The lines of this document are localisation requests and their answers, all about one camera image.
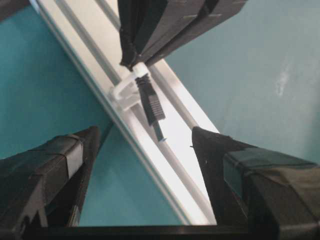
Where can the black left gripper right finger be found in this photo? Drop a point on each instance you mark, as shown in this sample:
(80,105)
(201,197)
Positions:
(275,195)

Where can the long aluminium rail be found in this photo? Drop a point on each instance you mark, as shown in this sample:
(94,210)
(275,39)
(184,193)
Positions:
(88,30)

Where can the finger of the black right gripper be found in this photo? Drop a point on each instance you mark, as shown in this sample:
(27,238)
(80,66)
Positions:
(166,25)
(135,30)

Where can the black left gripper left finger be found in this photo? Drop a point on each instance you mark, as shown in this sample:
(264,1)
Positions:
(46,186)

